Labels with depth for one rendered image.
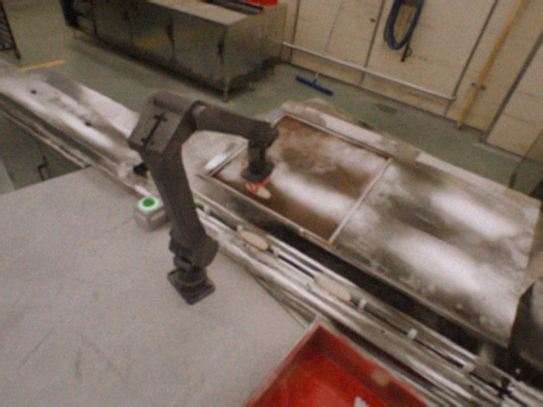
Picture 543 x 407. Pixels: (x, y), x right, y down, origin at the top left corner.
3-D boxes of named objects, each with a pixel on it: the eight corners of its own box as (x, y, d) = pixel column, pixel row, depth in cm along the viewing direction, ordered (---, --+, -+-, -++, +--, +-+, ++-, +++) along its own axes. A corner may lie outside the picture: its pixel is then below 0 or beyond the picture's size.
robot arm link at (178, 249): (174, 269, 88) (191, 278, 87) (171, 242, 81) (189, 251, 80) (195, 246, 95) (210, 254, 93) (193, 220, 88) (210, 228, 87)
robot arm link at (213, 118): (143, 115, 60) (193, 134, 57) (150, 83, 59) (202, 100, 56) (241, 133, 101) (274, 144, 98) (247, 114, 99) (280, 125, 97)
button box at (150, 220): (135, 229, 110) (130, 203, 103) (154, 216, 116) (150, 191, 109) (152, 241, 107) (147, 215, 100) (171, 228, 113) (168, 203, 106)
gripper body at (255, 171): (275, 169, 110) (275, 150, 105) (255, 186, 105) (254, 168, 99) (260, 160, 113) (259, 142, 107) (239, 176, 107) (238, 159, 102)
